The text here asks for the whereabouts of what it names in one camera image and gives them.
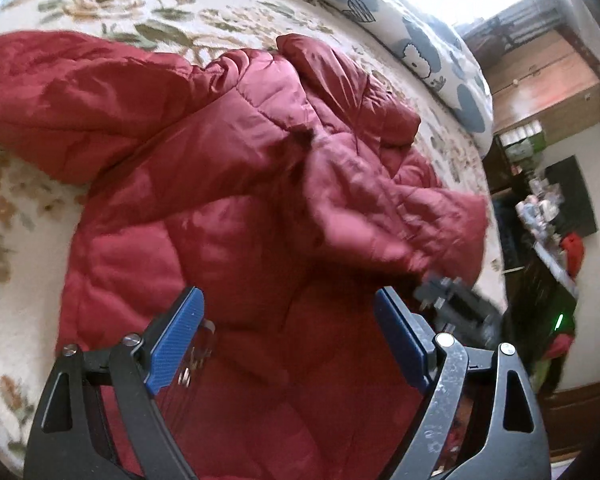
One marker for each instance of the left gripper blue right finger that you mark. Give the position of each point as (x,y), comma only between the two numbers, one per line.
(505,436)

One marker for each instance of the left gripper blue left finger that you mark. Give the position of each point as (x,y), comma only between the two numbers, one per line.
(71,436)

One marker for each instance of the floral beige bed blanket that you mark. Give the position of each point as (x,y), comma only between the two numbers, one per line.
(38,215)

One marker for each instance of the red puffer jacket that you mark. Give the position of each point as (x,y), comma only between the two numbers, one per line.
(285,185)

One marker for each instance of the cluttered dark shelf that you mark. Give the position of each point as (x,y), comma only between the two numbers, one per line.
(542,250)

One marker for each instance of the blue white patterned duvet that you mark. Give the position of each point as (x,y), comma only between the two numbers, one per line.
(435,53)

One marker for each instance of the wooden dresser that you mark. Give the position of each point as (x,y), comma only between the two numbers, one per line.
(553,79)

